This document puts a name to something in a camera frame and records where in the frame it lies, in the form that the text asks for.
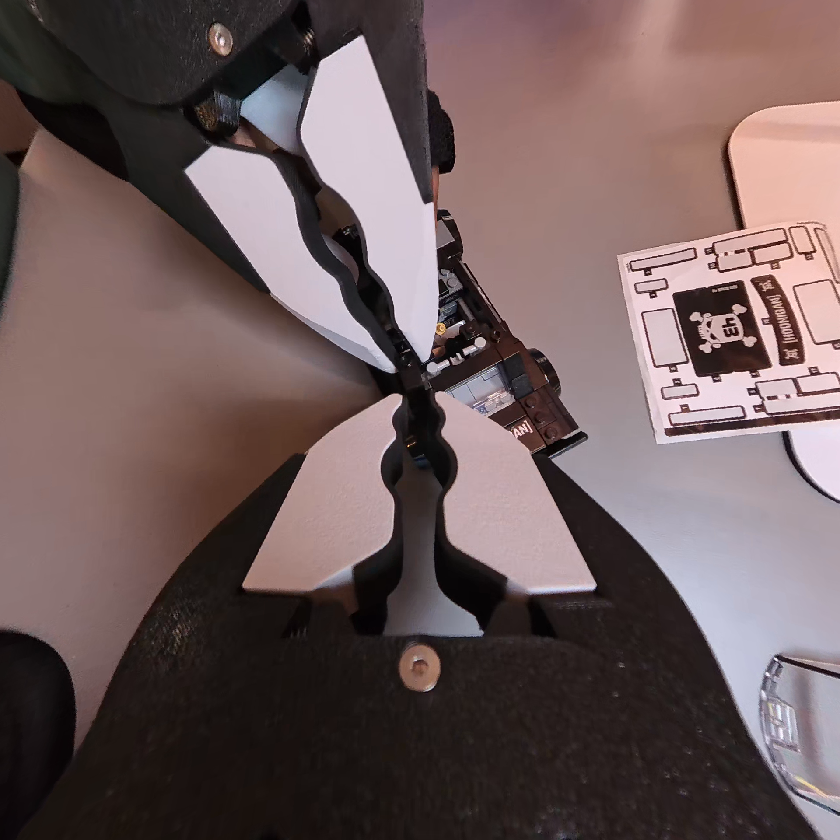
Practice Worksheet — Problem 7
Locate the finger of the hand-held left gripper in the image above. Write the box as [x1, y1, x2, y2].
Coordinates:
[300, 36, 441, 362]
[184, 145, 401, 372]

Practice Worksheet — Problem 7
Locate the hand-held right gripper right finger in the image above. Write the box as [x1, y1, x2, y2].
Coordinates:
[434, 394, 598, 631]

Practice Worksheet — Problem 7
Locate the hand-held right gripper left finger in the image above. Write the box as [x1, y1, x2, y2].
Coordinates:
[243, 394, 405, 618]

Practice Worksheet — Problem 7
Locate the black lego car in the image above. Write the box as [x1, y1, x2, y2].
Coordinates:
[335, 210, 588, 458]

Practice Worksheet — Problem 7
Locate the clear lego windshield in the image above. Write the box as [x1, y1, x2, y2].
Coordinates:
[759, 654, 840, 815]

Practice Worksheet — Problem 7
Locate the sticker sheet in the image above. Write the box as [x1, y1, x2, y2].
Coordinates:
[617, 221, 840, 445]

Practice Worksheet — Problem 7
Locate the white booklet stand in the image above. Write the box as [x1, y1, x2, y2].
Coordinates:
[726, 103, 840, 502]

